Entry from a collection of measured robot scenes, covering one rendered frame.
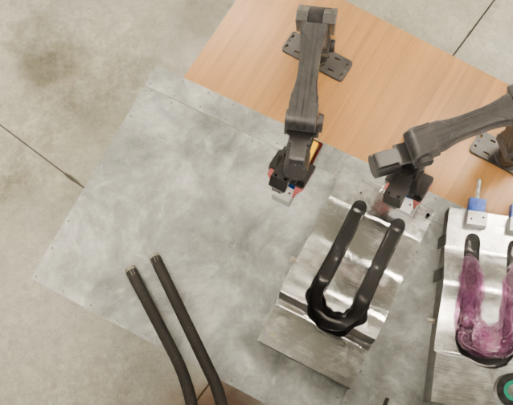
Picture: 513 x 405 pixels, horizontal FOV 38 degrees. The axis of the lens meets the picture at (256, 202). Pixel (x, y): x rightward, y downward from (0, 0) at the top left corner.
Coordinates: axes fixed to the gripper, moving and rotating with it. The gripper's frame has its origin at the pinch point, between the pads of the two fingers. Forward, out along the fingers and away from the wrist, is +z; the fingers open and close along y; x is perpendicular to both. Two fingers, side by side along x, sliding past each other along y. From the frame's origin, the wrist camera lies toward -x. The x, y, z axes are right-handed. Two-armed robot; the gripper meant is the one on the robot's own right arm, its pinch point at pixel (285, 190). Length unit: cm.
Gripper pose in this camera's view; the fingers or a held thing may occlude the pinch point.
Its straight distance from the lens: 188.1
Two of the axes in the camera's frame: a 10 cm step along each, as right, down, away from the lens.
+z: -1.8, 6.3, 7.6
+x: 4.2, -6.5, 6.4
